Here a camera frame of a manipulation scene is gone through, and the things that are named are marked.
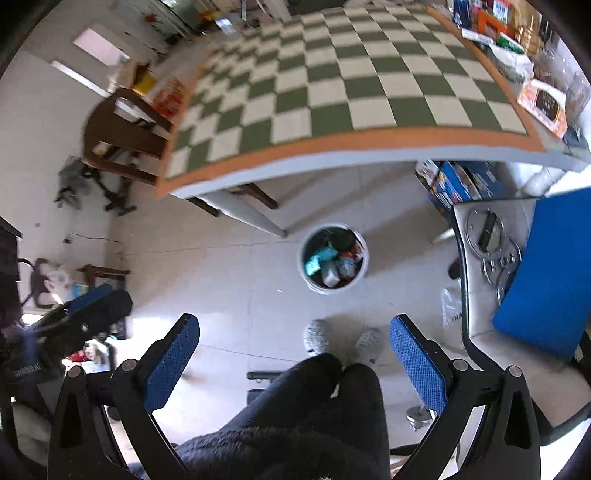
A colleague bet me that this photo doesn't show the grey fuzzy sock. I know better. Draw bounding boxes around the grey fuzzy sock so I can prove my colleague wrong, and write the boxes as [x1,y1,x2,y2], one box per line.
[355,328,384,365]
[302,319,331,356]

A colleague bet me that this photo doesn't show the person's legs in grey socks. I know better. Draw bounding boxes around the person's legs in grey socks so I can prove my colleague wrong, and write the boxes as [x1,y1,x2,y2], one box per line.
[295,363,391,480]

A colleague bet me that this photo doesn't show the green white checkered tablecloth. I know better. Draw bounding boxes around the green white checkered tablecloth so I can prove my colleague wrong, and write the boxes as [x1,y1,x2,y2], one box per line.
[154,2,591,199]

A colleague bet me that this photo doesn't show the person's left leg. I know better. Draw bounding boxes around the person's left leg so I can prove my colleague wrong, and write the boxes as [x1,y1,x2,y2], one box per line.
[127,353,345,480]

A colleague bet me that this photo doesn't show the small wooden stool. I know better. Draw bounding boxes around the small wooden stool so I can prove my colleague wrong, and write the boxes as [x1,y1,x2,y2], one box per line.
[75,264,131,291]

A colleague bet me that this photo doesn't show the black folded stand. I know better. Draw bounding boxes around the black folded stand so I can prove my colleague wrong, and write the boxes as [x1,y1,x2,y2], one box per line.
[54,158,138,216]

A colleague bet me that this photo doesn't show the grey fuzzy right sock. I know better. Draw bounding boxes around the grey fuzzy right sock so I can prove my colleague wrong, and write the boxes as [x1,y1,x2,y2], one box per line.
[355,328,384,365]

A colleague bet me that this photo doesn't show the blue seat cushion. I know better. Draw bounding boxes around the blue seat cushion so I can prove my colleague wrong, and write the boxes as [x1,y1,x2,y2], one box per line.
[492,187,591,363]

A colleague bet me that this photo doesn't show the orange printed box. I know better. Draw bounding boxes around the orange printed box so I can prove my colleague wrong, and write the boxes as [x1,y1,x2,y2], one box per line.
[516,78,570,139]

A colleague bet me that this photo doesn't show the silver weight plates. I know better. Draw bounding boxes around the silver weight plates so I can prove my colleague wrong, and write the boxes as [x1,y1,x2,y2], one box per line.
[465,209,523,306]

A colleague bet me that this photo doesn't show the grey fuzzy left sock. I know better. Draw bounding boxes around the grey fuzzy left sock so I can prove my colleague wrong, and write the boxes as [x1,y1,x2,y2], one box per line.
[302,319,331,356]

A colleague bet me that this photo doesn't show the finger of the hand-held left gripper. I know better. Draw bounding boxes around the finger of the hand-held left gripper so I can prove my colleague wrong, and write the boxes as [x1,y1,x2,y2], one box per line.
[32,284,134,366]

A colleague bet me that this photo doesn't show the row of assorted packages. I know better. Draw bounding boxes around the row of assorted packages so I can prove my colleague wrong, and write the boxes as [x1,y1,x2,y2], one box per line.
[434,0,591,121]

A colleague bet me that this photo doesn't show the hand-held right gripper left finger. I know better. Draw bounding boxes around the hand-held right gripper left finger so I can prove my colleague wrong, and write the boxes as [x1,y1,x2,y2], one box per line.
[46,314,201,480]

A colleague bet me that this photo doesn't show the white table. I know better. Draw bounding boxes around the white table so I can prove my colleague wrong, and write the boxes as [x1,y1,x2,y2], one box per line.
[171,147,591,239]

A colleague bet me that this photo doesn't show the dark wooden shelf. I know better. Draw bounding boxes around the dark wooden shelf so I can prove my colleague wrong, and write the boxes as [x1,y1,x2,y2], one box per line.
[0,216,24,324]

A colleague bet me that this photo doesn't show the white roll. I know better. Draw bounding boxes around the white roll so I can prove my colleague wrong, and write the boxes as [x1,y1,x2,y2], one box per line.
[523,166,567,198]

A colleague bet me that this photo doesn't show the red yellow printed boxes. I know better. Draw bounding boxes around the red yellow printed boxes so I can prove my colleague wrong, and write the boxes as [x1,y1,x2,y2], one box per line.
[133,73,191,119]

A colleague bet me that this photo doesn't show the brown wooden chair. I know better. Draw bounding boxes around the brown wooden chair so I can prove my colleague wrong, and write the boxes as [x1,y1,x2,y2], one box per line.
[82,87,175,186]

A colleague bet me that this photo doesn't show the white green tissue pack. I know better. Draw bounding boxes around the white green tissue pack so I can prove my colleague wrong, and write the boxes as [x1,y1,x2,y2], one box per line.
[488,42,535,85]

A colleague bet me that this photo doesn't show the heap of discarded wrappers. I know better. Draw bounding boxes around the heap of discarded wrappers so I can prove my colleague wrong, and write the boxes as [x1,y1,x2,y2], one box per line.
[305,230,365,288]

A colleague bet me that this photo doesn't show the white round waste bin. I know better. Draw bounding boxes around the white round waste bin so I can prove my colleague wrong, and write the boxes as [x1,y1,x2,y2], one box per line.
[298,223,369,295]

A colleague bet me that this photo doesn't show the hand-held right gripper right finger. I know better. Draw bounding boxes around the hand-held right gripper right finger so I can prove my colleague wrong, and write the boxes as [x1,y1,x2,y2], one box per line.
[389,315,542,480]

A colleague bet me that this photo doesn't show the black cable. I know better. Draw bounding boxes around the black cable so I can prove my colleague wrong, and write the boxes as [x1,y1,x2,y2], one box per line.
[61,232,126,254]

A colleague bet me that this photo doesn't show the chair with white bag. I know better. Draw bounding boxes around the chair with white bag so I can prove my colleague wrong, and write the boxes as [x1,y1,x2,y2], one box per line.
[28,257,77,308]

